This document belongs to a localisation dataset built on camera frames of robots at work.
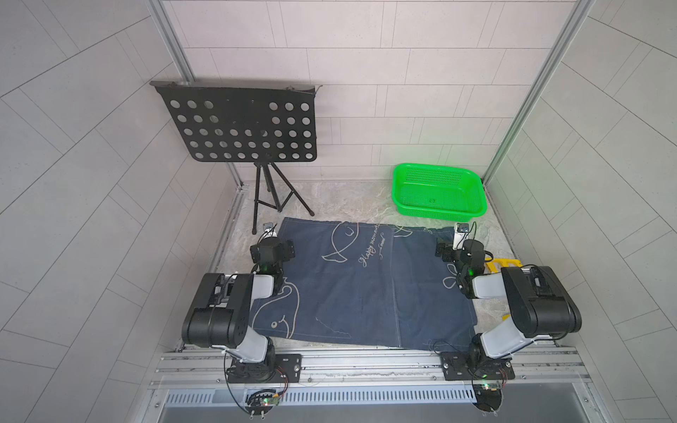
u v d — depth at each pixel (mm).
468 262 716
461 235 791
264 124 725
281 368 701
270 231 788
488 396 682
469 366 705
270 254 694
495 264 919
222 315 435
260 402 645
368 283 870
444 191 1123
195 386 681
